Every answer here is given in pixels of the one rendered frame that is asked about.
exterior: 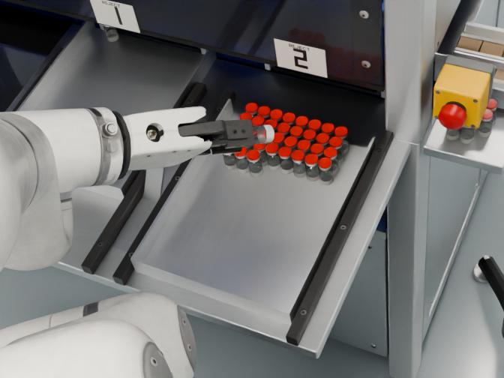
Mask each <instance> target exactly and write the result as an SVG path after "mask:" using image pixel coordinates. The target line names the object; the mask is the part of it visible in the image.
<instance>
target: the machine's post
mask: <svg viewBox="0 0 504 378"><path fill-rule="evenodd" d="M436 7H437V0H383V13H384V59H385V129H386V130H387V131H392V132H393V133H394V140H398V141H401V142H405V143H409V144H410V145H411V149H410V153H409V156H408V158H407V160H406V163H405V164H404V167H403V169H402V171H401V174H400V176H399V178H398V180H397V183H396V185H395V187H394V190H393V191H392V194H391V196H390V198H389V201H388V203H387V246H388V339H389V375H390V377H394V378H416V374H417V372H418V370H419V366H420V364H421V359H422V324H423V306H424V288H425V254H426V236H427V218H428V183H429V166H430V156H428V155H425V154H424V145H425V143H426V141H427V138H428V136H429V133H430V132H431V113H432V95H433V78H434V43H435V25H436Z"/></svg>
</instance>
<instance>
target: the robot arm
mask: <svg viewBox="0 0 504 378"><path fill-rule="evenodd" d="M205 115H206V109H205V108H204V107H202V106H194V107H185V108H178V109H164V110H157V111H151V112H141V113H137V114H132V115H126V116H121V115H120V114H119V113H118V112H116V111H111V110H109V109H108V108H106V107H95V108H79V109H48V110H32V111H17V112H0V272H1V271H2V269H3V268H6V269H13V270H20V271H31V270H38V269H44V268H46V267H49V266H52V265H54V264H56V263H57V262H59V261H60V260H62V259H63V258H64V257H65V256H66V255H67V254H68V253H69V251H70V250H71V248H72V245H73V243H74V215H73V201H72V194H73V191H74V190H75V189H76V188H85V187H93V186H101V185H111V184H113V183H114V182H115V181H116V180H119V179H123V178H124V176H125V175H126V172H127V171H128V170H148V169H157V168H163V167H171V166H175V165H178V164H181V163H183V162H185V161H187V160H189V159H191V158H193V157H195V156H197V155H208V154H211V151H212V154H213V155H219V154H229V153H238V152H241V151H242V147H249V146H254V145H255V140H254V133H253V129H252V125H251V120H249V119H241V120H229V121H224V120H218V121H206V122H195V121H196V120H198V119H200V118H202V117H203V116H205ZM193 122H195V123H193ZM210 149H211V150H210ZM196 366H197V349H196V343H195V339H194V333H193V331H192V328H191V324H190V323H189V321H188V318H187V314H186V313H185V312H184V310H182V309H181V308H180V307H179V306H178V305H177V304H176V303H175V302H174V301H173V300H172V299H171V298H168V297H166V296H165V295H161V294H159V293H156V292H133V293H128V294H124V295H119V296H116V297H112V298H108V299H104V300H102V301H97V302H94V303H91V304H87V305H83V306H80V307H75V308H72V309H69V310H64V311H62V312H58V313H53V314H50V315H47V316H42V317H39V318H36V319H31V320H29V321H25V322H21V323H18V324H16V325H12V326H9V327H7V328H3V329H2V330H0V378H193V377H194V371H195V368H196Z"/></svg>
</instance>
